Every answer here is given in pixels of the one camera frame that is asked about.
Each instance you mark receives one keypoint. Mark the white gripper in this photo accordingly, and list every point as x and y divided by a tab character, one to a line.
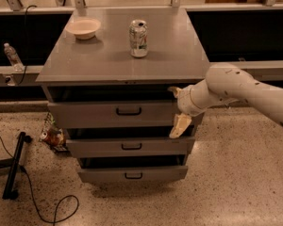
185	102

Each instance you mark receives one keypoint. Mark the grey top drawer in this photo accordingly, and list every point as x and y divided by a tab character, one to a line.
114	114

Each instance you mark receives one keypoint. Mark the grey drawer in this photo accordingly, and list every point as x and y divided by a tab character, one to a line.
118	147
169	173
114	114

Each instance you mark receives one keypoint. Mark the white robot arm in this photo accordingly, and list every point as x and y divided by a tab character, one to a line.
225	83

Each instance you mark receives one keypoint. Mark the grey metal drawer cabinet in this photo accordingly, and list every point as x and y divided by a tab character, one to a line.
103	70

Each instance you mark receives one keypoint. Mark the grey middle drawer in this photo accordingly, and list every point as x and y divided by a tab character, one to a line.
118	147

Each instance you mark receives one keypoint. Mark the grey bottom drawer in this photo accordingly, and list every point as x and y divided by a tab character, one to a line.
169	173

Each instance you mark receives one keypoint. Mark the silver soda can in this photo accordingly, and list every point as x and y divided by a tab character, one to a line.
138	38

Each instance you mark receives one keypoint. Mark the white paper bowl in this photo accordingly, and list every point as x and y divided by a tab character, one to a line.
83	29

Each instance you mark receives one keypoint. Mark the snack bag in basket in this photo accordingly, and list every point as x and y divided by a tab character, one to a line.
53	136

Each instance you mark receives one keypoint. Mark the clear plastic water bottle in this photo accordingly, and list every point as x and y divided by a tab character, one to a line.
13	58

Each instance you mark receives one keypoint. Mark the black stand leg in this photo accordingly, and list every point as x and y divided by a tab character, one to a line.
13	163

